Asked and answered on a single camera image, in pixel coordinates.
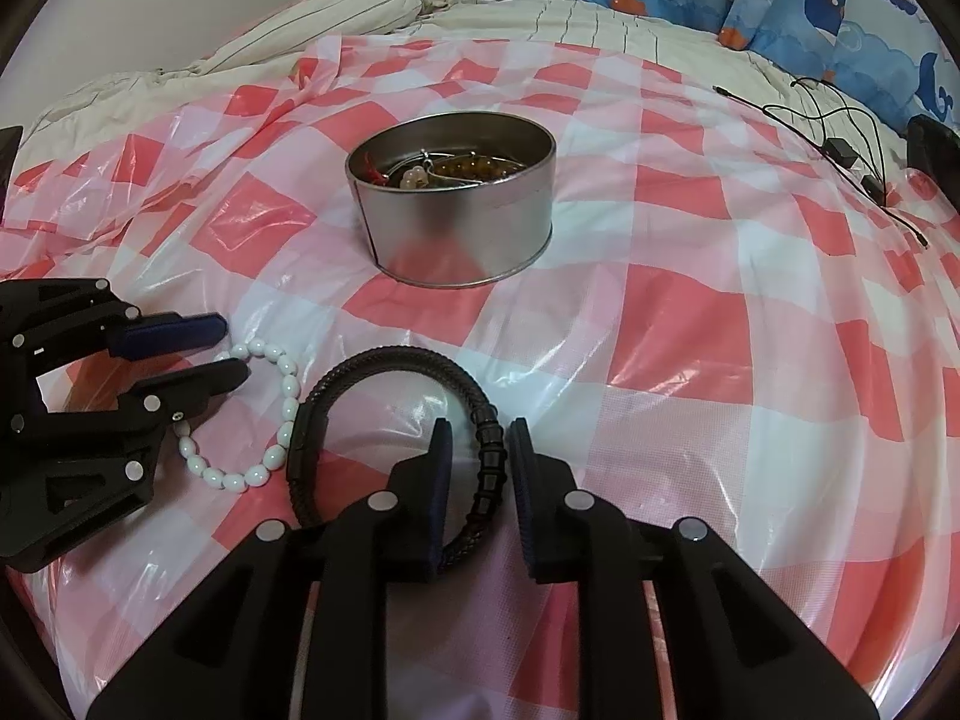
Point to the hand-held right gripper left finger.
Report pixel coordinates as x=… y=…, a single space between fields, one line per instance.
x=439 y=510

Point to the small black adapter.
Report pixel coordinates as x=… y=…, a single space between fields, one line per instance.
x=874 y=186
x=838 y=152

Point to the black device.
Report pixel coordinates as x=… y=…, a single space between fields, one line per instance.
x=934 y=157

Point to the silver bangle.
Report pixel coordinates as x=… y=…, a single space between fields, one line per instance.
x=429 y=157

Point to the pink checkered plastic sheet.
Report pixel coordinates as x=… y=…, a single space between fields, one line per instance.
x=712 y=390

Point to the dark object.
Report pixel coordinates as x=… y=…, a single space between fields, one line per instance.
x=9 y=154

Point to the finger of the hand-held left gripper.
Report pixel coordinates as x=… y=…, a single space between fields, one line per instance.
x=180 y=334
x=217 y=376

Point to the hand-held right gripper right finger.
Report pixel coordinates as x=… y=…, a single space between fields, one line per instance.
x=521 y=510

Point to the round metal tin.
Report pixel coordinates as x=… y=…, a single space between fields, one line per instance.
x=465 y=232

